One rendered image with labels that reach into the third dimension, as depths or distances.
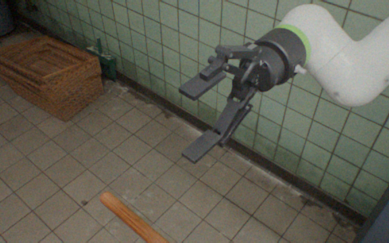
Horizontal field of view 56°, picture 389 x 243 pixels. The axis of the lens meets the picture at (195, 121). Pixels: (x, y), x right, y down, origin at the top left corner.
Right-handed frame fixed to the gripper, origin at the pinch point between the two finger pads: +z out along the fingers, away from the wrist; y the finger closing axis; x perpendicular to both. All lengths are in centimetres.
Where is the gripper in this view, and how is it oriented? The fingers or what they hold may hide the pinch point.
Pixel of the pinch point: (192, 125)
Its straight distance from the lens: 54.7
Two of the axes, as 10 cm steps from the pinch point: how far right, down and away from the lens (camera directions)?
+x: -7.5, -4.7, 4.7
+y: 0.0, 7.1, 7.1
